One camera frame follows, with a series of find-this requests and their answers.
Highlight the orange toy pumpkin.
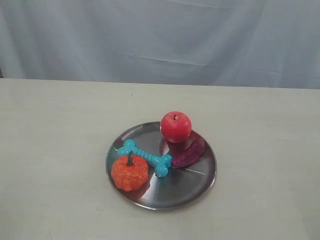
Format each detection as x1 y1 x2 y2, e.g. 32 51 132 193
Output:
111 151 149 192

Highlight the round stainless steel plate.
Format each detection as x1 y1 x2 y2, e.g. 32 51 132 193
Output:
105 121 217 210

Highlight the red apple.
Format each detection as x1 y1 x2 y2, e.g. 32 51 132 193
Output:
160 111 192 144

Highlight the teal toy bone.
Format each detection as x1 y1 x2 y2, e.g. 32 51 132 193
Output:
117 139 173 177

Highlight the grey-blue backdrop cloth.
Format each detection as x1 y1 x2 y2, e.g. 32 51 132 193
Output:
0 0 320 89

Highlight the purple sweet potato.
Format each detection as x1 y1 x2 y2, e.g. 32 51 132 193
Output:
171 138 205 169

